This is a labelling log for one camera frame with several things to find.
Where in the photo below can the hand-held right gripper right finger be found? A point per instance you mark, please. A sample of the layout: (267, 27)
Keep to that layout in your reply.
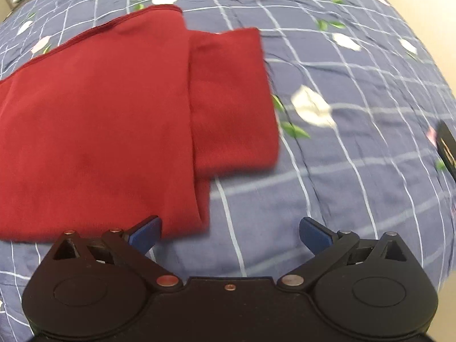
(313, 234)

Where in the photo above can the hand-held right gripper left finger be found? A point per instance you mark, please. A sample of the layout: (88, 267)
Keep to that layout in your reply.
(146, 236)

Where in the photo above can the red long-sleeve shirt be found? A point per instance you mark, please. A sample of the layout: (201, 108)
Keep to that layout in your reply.
(89, 131)

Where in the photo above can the blue checked floral quilt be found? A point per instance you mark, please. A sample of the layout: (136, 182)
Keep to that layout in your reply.
(338, 185)

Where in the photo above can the small black box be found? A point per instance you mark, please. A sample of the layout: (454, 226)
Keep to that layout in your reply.
(447, 146)

